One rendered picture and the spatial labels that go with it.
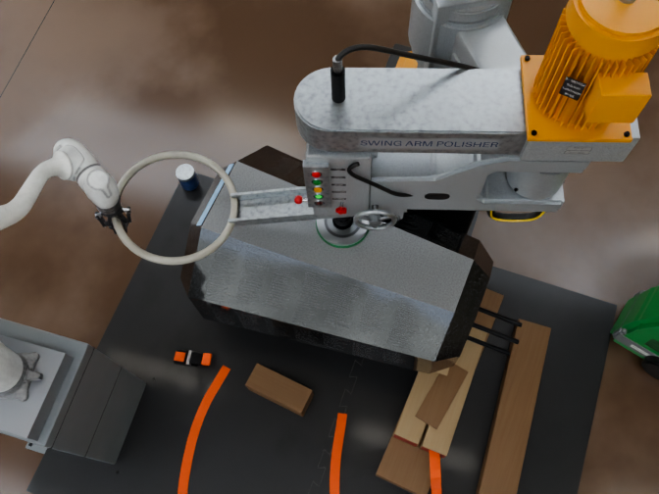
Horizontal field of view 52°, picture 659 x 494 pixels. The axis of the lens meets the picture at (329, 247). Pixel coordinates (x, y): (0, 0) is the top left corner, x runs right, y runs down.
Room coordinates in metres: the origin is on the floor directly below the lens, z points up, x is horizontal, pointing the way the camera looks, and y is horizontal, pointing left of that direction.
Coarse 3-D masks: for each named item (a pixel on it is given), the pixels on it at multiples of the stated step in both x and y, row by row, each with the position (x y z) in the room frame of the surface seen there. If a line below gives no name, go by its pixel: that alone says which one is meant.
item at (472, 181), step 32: (384, 160) 1.08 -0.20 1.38; (416, 160) 1.07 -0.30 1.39; (448, 160) 1.04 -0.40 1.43; (480, 160) 0.99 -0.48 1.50; (512, 160) 0.97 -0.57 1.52; (384, 192) 1.01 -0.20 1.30; (416, 192) 1.00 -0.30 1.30; (448, 192) 0.99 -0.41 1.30; (480, 192) 0.99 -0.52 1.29; (512, 192) 1.00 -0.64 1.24
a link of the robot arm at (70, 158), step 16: (64, 144) 1.31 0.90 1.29; (80, 144) 1.32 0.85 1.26; (48, 160) 1.23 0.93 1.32; (64, 160) 1.23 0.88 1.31; (80, 160) 1.24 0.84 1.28; (96, 160) 1.27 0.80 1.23; (32, 176) 1.13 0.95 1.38; (48, 176) 1.16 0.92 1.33; (64, 176) 1.19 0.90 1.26; (32, 192) 1.06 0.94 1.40; (0, 208) 0.97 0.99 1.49; (16, 208) 0.98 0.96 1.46; (0, 224) 0.92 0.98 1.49
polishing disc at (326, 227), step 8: (368, 216) 1.14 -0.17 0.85; (320, 224) 1.12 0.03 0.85; (328, 224) 1.11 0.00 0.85; (352, 224) 1.10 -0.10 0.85; (320, 232) 1.08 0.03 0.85; (328, 232) 1.08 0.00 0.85; (336, 232) 1.08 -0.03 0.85; (344, 232) 1.07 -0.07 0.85; (352, 232) 1.07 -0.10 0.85; (360, 232) 1.07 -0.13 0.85; (328, 240) 1.04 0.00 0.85; (336, 240) 1.04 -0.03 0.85; (344, 240) 1.04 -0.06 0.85; (352, 240) 1.04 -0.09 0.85
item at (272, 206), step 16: (240, 192) 1.23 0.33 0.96; (256, 192) 1.22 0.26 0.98; (272, 192) 1.21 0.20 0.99; (288, 192) 1.20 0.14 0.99; (304, 192) 1.19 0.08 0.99; (240, 208) 1.19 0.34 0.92; (256, 208) 1.17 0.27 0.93; (272, 208) 1.16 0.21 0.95; (288, 208) 1.14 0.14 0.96; (304, 208) 1.13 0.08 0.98; (240, 224) 1.11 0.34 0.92
